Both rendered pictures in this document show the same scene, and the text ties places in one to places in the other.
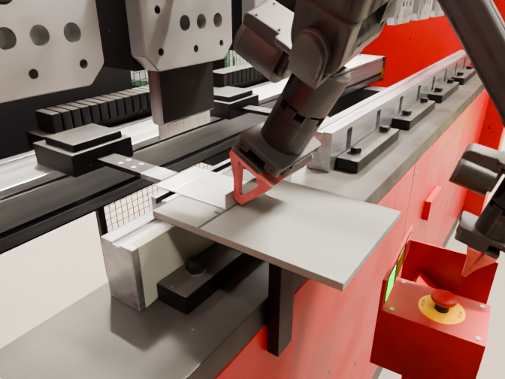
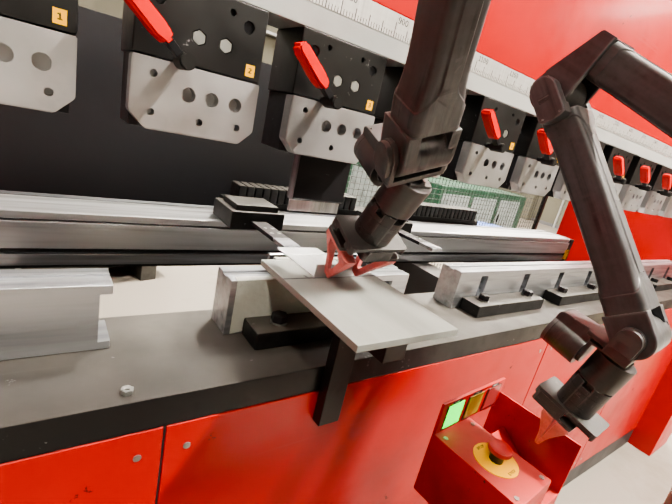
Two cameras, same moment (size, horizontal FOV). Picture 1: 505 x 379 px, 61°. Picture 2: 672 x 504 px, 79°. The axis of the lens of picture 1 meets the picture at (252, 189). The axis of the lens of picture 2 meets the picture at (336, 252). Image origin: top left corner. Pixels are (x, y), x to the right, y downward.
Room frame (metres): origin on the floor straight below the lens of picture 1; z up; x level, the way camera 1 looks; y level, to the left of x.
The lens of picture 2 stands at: (-0.08, -0.16, 1.22)
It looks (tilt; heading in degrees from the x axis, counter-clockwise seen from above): 17 degrees down; 17
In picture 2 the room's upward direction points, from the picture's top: 13 degrees clockwise
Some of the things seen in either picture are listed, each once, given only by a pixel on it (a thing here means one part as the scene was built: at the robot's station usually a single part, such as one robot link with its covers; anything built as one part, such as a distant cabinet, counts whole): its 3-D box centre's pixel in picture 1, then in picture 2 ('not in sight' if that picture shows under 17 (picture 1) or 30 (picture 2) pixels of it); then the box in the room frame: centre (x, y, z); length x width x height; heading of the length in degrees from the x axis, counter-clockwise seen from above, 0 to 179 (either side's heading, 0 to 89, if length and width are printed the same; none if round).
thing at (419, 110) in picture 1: (415, 113); (575, 294); (1.36, -0.53, 0.89); 0.30 x 0.05 x 0.03; 145
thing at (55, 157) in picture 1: (112, 155); (263, 221); (0.65, 0.23, 1.01); 0.26 x 0.12 x 0.05; 55
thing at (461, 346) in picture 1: (436, 304); (498, 460); (0.59, -0.33, 0.75); 0.20 x 0.16 x 0.18; 149
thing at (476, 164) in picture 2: not in sight; (478, 143); (0.87, -0.12, 1.26); 0.15 x 0.09 x 0.17; 145
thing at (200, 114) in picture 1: (183, 95); (318, 184); (0.56, 0.09, 1.13); 0.10 x 0.02 x 0.10; 145
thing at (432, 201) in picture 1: (432, 202); not in sight; (1.32, -0.62, 0.59); 0.15 x 0.02 x 0.07; 145
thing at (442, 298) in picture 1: (443, 303); (498, 454); (0.55, -0.31, 0.79); 0.04 x 0.04 x 0.04
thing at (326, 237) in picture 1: (276, 213); (351, 294); (0.48, -0.03, 1.00); 0.26 x 0.18 x 0.01; 55
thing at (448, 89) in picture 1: (443, 91); not in sight; (1.69, -0.76, 0.89); 0.30 x 0.05 x 0.03; 145
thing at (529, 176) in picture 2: not in sight; (528, 156); (1.04, -0.24, 1.26); 0.15 x 0.09 x 0.17; 145
